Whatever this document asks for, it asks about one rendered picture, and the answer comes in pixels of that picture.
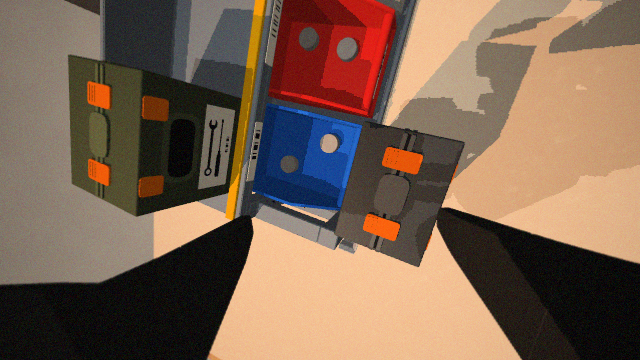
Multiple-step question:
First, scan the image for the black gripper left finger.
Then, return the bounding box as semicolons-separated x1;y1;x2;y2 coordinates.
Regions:
0;215;254;360

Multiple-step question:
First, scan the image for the blue bin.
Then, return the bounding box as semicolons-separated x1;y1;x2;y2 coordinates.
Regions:
252;103;362;211

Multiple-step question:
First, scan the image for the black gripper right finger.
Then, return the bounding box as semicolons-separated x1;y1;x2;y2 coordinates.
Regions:
436;207;640;360

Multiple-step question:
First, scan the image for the red open bin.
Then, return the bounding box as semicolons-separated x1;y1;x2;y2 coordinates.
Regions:
268;0;397;118

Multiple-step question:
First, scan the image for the yellow flat bar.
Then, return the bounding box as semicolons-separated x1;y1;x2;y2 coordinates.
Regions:
225;0;267;220

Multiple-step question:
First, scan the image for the grey metal rack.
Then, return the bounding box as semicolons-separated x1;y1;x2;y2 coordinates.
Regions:
100;0;416;254

